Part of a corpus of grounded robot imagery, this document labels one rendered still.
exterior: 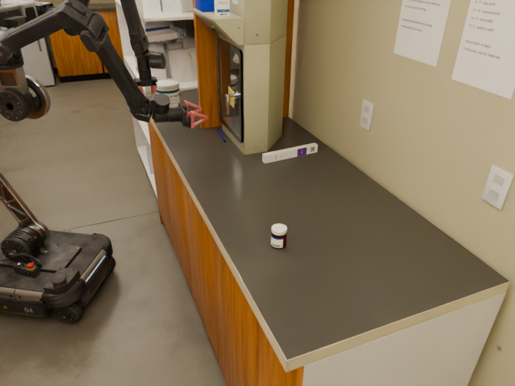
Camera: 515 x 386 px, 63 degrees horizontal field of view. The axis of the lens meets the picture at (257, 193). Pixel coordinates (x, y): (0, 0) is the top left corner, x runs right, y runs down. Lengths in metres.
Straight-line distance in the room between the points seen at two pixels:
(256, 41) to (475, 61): 0.80
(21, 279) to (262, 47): 1.69
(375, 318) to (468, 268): 0.37
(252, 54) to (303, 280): 0.94
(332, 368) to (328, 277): 0.25
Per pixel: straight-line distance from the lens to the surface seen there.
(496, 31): 1.35
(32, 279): 2.51
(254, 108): 1.82
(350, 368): 1.18
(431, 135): 1.53
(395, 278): 1.27
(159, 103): 1.67
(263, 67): 1.78
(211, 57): 2.09
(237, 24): 1.71
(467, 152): 1.43
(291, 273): 1.23
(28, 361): 2.46
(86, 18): 1.53
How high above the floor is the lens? 1.75
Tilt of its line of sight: 31 degrees down
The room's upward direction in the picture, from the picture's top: 1 degrees clockwise
